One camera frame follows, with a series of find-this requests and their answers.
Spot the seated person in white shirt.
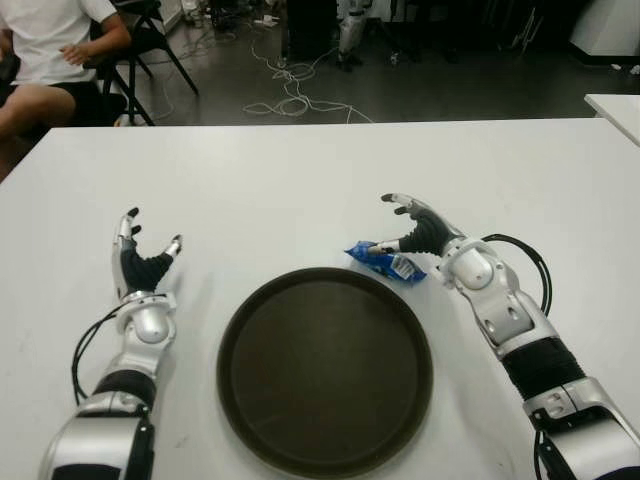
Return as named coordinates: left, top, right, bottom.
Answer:
left=0, top=0, right=134, bottom=151

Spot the white cable on floor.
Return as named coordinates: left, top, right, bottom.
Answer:
left=242, top=29, right=376, bottom=124

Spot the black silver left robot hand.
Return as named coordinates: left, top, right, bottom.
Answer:
left=110, top=207, right=185, bottom=301

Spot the blue Oreo snack pack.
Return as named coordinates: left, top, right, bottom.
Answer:
left=342, top=240, right=429, bottom=286

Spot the black folding chair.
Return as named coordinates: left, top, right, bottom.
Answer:
left=82, top=0, right=200, bottom=126

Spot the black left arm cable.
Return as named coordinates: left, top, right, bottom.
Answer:
left=72, top=304, right=131, bottom=406

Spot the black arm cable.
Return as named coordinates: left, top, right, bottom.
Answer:
left=482, top=232, right=552, bottom=480
left=72, top=304, right=131, bottom=406

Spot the round dark brown tray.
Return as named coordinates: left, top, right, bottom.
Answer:
left=215, top=267, right=434, bottom=474

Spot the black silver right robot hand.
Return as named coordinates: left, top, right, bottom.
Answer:
left=369, top=191, right=471, bottom=261

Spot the white side table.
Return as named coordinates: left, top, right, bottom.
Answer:
left=583, top=92, right=640, bottom=151

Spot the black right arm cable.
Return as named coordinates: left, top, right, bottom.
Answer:
left=482, top=232, right=552, bottom=480

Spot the white cabinet with black base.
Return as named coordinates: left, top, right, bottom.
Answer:
left=569, top=0, right=640, bottom=65

